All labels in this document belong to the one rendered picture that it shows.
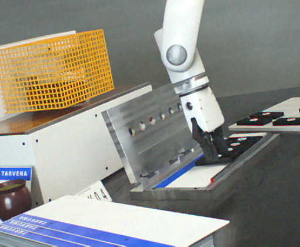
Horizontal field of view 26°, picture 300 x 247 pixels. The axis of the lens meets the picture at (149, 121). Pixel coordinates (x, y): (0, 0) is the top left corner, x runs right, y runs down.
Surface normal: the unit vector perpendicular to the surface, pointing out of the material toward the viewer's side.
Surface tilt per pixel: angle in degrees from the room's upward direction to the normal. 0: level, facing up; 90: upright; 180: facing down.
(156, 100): 75
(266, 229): 0
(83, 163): 90
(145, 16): 90
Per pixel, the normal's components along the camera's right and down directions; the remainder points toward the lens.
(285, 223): -0.18, -0.97
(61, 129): 0.85, -0.06
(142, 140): 0.78, -0.30
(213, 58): -0.27, 0.23
